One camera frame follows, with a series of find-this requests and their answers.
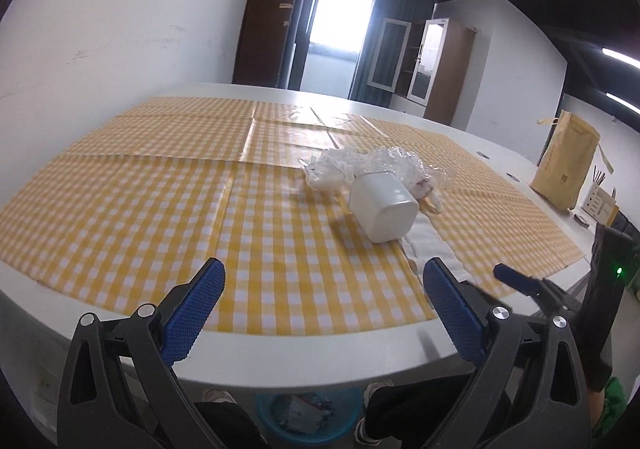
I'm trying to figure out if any white plastic jar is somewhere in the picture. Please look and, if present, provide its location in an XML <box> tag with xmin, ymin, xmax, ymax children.
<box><xmin>348</xmin><ymin>172</ymin><xmax>419</xmax><ymax>244</ymax></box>

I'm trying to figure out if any clear plastic bag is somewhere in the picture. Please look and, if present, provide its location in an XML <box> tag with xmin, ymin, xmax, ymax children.
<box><xmin>298</xmin><ymin>146</ymin><xmax>447</xmax><ymax>214</ymax></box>

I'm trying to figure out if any blue trash bin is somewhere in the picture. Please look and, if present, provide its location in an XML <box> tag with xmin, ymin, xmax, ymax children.
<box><xmin>255</xmin><ymin>387</ymin><xmax>362</xmax><ymax>448</ymax></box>

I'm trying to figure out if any chopstick holder box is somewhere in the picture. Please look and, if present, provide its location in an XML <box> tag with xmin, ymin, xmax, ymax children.
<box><xmin>582</xmin><ymin>167</ymin><xmax>620</xmax><ymax>226</ymax></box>

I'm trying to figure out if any white paper napkin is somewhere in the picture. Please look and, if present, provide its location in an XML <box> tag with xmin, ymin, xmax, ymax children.
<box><xmin>400</xmin><ymin>213</ymin><xmax>475</xmax><ymax>283</ymax></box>

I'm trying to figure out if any brown paper bag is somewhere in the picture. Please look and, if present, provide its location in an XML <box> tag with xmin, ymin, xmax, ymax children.
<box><xmin>529</xmin><ymin>110</ymin><xmax>614</xmax><ymax>212</ymax></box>

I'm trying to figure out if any yellow checkered tablecloth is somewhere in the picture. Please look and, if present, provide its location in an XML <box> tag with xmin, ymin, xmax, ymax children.
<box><xmin>1</xmin><ymin>97</ymin><xmax>582</xmax><ymax>335</ymax></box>

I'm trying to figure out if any brown cabinet with glass doors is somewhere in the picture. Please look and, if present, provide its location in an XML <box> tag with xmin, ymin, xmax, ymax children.
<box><xmin>369</xmin><ymin>18</ymin><xmax>475</xmax><ymax>125</ymax></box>

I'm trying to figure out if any dark blue curtain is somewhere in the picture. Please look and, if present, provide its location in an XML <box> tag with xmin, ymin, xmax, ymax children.
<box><xmin>349</xmin><ymin>0</ymin><xmax>436</xmax><ymax>108</ymax></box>

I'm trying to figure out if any dark brown wardrobe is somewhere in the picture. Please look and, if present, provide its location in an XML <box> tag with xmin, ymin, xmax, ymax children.
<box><xmin>232</xmin><ymin>0</ymin><xmax>302</xmax><ymax>88</ymax></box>

